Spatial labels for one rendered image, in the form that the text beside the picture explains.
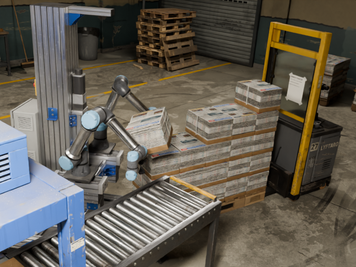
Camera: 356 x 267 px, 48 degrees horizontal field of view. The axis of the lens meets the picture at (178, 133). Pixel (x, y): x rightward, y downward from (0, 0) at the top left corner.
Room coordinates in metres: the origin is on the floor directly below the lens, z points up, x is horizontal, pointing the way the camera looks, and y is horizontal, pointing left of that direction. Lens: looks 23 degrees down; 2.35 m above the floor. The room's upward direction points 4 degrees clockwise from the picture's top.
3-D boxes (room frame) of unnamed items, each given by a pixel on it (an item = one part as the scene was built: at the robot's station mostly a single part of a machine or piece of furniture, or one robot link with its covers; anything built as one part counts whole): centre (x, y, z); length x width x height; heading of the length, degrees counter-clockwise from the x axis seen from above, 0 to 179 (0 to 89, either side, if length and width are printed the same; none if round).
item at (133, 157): (2.48, 0.29, 1.10); 0.11 x 0.08 x 0.11; 162
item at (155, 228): (2.23, 0.20, 0.77); 0.47 x 0.05 x 0.05; 51
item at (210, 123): (3.62, -0.29, 0.95); 0.38 x 0.29 x 0.23; 34
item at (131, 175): (2.46, 0.30, 1.00); 0.11 x 0.08 x 0.09; 176
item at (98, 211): (2.29, 0.48, 0.74); 1.34 x 0.05 x 0.12; 141
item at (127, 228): (2.13, 0.29, 0.77); 0.47 x 0.05 x 0.05; 51
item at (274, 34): (4.45, -0.97, 0.97); 0.09 x 0.09 x 1.75; 33
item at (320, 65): (3.90, -1.33, 0.97); 0.09 x 0.09 x 1.75; 33
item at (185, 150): (3.54, -0.18, 0.42); 1.17 x 0.39 x 0.83; 123
